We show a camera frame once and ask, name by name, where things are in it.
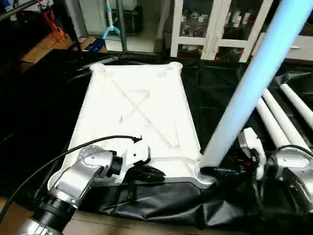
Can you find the white plastic table top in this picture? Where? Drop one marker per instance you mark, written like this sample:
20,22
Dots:
142,103

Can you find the black mat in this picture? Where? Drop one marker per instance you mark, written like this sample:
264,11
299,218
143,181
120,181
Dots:
161,205

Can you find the white drawer unit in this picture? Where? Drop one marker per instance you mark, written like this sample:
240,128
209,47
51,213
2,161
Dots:
303,49

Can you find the blue box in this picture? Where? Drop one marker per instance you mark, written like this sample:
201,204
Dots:
95,45

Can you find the white glass-door cabinet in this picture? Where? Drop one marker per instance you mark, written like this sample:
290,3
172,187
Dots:
195,27

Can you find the dark metal stand pole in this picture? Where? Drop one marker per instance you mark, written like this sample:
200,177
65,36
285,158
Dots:
122,24

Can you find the teal and white pole tool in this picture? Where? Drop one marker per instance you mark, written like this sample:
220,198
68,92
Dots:
110,22

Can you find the black thin rod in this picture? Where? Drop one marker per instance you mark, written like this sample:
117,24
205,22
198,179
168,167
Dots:
17,9

